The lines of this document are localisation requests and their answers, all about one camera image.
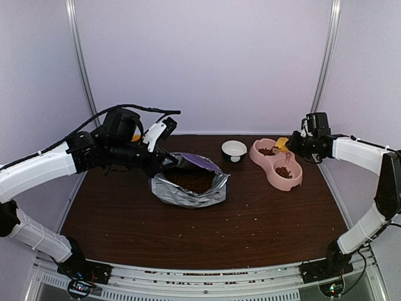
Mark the right aluminium corner post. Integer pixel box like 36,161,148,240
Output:
310,0,341,113

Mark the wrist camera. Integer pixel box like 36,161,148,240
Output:
301,112,331,139
143,117,177,153

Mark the left aluminium corner post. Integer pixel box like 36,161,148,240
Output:
65,0,97,116

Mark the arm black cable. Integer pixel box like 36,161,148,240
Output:
0,105,182,170
340,219,401,295

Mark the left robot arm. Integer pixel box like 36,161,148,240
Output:
1,104,181,278

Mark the yellow plastic scoop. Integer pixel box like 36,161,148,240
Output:
273,137,289,152

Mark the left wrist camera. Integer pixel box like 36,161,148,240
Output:
143,117,177,153

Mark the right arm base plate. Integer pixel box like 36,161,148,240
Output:
299,258,353,284

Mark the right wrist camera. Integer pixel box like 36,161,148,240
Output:
301,112,331,139

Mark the white patterned mug yellow inside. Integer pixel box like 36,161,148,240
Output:
131,134,141,142

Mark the black and white ceramic bowl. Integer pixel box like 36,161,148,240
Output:
221,140,247,163

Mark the aluminium corner post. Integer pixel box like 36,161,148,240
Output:
310,0,341,113
65,0,97,116

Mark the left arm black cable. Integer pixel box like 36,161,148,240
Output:
0,105,182,170

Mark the circuit board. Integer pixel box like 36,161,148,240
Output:
67,280,95,299
318,278,345,298

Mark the right circuit board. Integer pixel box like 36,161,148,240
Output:
318,278,345,298

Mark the purple pet food bag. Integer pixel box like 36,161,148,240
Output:
149,152,230,209

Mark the front aluminium rail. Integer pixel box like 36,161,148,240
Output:
31,244,386,301

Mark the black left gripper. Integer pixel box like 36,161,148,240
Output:
107,140,177,177

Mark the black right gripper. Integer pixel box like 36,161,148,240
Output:
286,130,316,159

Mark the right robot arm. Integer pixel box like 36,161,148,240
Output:
286,130,400,277

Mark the brown pet food kibble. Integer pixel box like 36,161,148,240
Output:
163,148,294,194

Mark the left circuit board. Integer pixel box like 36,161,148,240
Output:
67,280,95,299

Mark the pink double pet feeder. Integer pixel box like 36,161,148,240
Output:
249,138,303,191

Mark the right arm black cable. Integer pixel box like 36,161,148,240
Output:
340,219,401,295

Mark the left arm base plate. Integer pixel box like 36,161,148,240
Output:
55,260,112,285

